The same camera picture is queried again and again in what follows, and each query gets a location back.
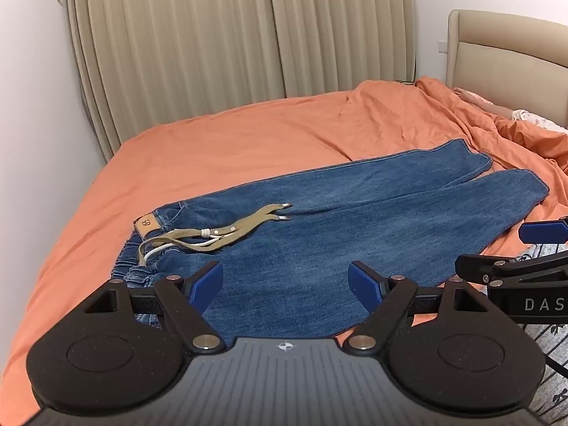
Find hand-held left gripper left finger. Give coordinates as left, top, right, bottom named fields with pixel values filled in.
left=82, top=261, right=225, bottom=354

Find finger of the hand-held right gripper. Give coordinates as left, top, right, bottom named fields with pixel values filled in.
left=455, top=251, right=568, bottom=286
left=518, top=215, right=568, bottom=246

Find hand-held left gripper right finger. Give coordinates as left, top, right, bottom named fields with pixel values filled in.
left=347, top=261, right=492, bottom=352

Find blue denim pants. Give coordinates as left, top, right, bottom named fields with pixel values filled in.
left=110, top=139, right=551, bottom=342

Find white floral cloth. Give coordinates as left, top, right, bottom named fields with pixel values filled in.
left=510, top=109, right=568, bottom=134

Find orange bed blanket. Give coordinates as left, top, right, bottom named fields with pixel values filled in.
left=0, top=75, right=568, bottom=414

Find beige padded headboard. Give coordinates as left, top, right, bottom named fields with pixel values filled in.
left=446, top=9, right=568, bottom=111

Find beige pleated curtain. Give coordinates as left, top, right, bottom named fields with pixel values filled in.
left=66, top=0, right=285, bottom=163
left=265, top=0, right=416, bottom=98

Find khaki drawstring belt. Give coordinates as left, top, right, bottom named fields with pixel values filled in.
left=137, top=203, right=293, bottom=267

